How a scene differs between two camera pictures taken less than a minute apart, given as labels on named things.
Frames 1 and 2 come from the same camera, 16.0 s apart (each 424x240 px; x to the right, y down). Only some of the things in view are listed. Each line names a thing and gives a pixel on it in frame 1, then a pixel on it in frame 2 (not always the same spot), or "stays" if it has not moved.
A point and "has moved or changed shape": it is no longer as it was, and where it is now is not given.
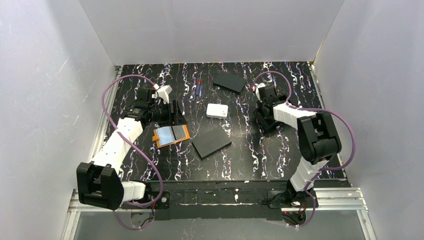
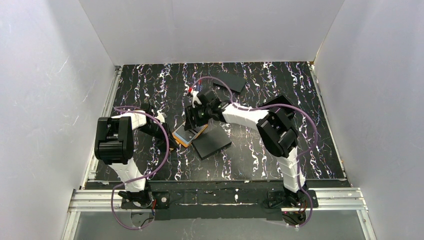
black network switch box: (211, 142) stays
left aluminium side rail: (103, 122) stays
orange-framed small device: (165, 136) has moved or changed shape
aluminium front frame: (348, 199) stays
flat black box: (229, 80) stays
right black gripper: (263, 117) to (193, 118)
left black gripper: (170, 112) to (166, 139)
